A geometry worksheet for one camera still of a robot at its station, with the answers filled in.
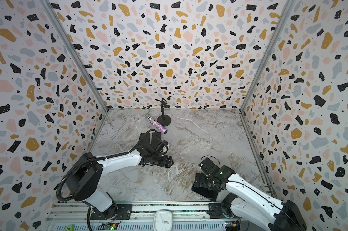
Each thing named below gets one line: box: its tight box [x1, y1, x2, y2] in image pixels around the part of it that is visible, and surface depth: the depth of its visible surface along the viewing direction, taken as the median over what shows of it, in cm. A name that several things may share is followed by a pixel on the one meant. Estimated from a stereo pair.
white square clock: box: [153, 208, 173, 231], surface depth 70 cm
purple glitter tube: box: [147, 116, 168, 134], surface depth 112 cm
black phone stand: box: [156, 97, 172, 127], surface depth 115 cm
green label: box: [64, 224, 75, 231], surface depth 69 cm
